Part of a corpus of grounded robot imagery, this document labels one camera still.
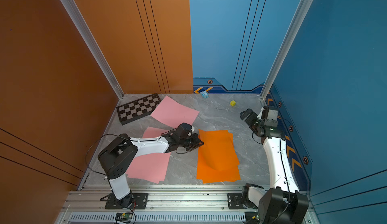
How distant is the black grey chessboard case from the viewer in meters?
1.05

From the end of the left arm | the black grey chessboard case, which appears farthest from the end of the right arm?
the black grey chessboard case

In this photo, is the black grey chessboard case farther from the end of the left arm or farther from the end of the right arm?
the end of the right arm
